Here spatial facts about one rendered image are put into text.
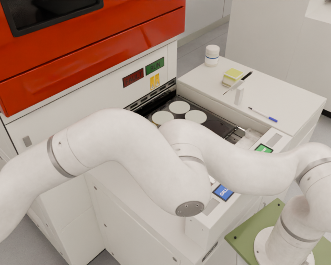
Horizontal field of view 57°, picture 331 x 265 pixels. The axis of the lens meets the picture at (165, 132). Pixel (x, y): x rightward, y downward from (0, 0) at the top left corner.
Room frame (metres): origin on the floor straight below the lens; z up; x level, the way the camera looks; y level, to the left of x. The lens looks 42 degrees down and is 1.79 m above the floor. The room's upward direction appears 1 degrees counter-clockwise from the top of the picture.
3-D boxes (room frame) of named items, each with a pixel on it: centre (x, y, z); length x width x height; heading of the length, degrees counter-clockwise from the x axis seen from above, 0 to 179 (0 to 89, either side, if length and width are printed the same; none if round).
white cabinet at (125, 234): (0.99, -0.20, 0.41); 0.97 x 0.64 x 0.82; 137
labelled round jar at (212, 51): (1.45, -0.25, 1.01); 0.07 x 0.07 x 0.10
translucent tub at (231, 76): (1.25, -0.33, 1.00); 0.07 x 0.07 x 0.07; 47
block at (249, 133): (0.96, -0.39, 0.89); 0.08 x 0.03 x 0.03; 47
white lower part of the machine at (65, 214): (1.25, 0.48, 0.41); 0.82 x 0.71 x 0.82; 137
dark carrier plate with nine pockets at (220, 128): (1.01, -0.07, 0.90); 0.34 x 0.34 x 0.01; 47
